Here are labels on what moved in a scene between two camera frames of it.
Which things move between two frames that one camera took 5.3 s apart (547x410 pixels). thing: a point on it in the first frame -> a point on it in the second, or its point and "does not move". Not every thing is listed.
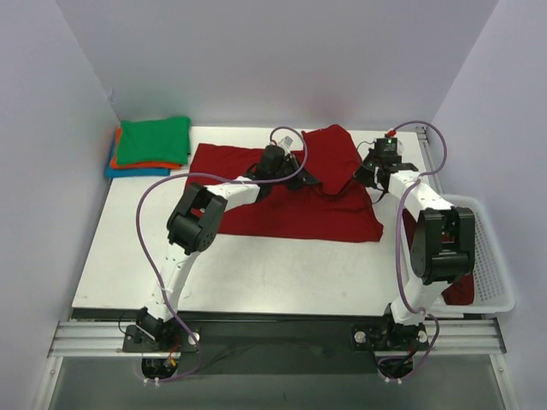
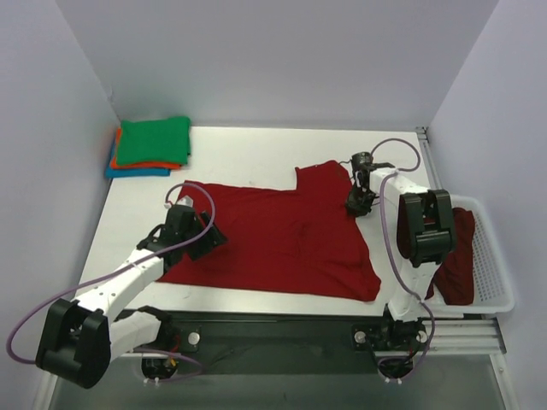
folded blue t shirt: x=116 y=172 does not move
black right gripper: x=369 y=172 -> x=359 y=201
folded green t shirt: x=155 y=140 does not move
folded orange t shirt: x=146 y=166 does not move
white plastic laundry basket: x=493 y=291 does not move
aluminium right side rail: x=430 y=156 does not move
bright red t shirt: x=340 y=206 -> x=301 y=243
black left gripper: x=297 y=176 -> x=209 y=235
